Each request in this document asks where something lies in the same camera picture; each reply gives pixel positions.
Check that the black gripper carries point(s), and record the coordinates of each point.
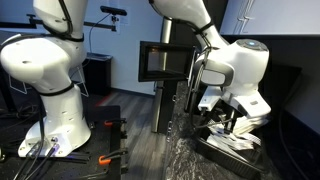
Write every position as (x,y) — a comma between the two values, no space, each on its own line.
(223,110)

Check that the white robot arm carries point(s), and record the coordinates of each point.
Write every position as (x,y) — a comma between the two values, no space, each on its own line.
(243,66)

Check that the white cutlery packet pile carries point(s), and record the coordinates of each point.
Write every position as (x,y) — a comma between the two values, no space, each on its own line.
(240,141)

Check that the black plastic tray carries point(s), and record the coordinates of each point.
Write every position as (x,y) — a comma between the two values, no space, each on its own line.
(226,160)

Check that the orange clamp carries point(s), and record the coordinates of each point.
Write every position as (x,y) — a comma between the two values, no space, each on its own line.
(104,160)
(108,123)

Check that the black waste bin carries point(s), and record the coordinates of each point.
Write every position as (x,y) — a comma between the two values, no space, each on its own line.
(98,75)

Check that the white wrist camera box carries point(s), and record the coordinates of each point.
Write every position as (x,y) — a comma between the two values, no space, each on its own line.
(208,100)

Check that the steel vertical post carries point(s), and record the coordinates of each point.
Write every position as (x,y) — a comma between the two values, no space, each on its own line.
(165,30)

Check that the white wall cabinet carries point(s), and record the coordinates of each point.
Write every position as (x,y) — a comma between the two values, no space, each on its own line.
(273,16)

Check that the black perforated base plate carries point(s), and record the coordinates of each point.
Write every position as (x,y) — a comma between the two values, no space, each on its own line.
(100,140)

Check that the black camera on mount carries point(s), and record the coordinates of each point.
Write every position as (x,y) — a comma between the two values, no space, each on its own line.
(113,10)

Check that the black mounting rail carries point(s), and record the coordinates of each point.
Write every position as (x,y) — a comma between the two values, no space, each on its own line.
(100,25)

